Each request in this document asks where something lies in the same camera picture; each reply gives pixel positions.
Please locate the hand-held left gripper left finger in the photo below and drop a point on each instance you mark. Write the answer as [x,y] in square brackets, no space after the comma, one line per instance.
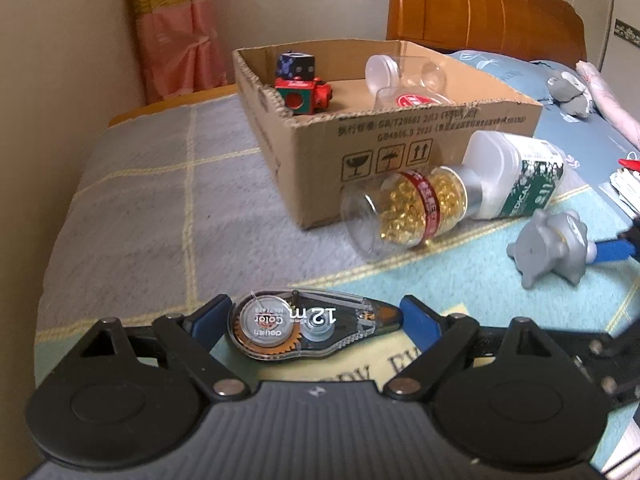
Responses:
[212,317]

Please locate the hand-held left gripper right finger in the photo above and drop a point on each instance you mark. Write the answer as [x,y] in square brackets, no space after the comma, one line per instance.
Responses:
[422,322]

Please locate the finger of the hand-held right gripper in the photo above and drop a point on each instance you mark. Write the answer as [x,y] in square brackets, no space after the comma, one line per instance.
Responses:
[612,251]

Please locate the grey toy figure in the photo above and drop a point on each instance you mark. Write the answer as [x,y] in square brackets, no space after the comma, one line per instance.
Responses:
[555,250]

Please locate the clear correction tape dispenser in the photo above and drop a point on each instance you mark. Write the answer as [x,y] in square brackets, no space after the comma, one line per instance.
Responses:
[310,327]

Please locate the brown cardboard box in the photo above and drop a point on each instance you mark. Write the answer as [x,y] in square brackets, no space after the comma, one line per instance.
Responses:
[390,160]

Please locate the large clear jar red lid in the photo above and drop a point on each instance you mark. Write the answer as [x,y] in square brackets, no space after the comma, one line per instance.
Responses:
[415,99]

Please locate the red and green cube toy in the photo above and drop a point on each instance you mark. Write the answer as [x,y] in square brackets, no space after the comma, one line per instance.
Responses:
[300,97]

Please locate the small clear jar white lid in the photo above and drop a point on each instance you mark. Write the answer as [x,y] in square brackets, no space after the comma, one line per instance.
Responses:
[385,70]

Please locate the black cube toy red buttons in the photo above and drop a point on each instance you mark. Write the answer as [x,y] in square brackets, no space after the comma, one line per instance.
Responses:
[297,65]

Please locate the stack of papers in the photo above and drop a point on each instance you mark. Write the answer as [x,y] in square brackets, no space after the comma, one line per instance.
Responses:
[627,185]

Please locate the red plastic item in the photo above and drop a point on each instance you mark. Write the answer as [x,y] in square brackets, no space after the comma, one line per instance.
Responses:
[630,162]

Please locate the blue floral bed sheet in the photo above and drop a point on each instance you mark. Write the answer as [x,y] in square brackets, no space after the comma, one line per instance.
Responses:
[590,160]

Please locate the clear jar of yellow capsules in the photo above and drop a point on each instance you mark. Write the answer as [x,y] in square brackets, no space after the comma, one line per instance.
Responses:
[400,210]

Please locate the grey and teal checked blanket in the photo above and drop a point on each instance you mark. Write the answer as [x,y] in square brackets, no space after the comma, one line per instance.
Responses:
[150,210]

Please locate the white bottle green label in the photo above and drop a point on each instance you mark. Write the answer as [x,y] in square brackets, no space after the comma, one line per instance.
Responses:
[505,175]

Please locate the grey plush toy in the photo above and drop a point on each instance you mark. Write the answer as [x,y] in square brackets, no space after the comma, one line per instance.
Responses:
[570,92]

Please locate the blue floral pillow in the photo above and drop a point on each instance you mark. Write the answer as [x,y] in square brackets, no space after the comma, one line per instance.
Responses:
[500,72]

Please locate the wooden headboard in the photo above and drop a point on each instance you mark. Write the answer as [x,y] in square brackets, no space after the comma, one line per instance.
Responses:
[475,5]

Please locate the pink curtain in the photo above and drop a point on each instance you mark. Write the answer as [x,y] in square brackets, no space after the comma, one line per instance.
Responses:
[175,35]

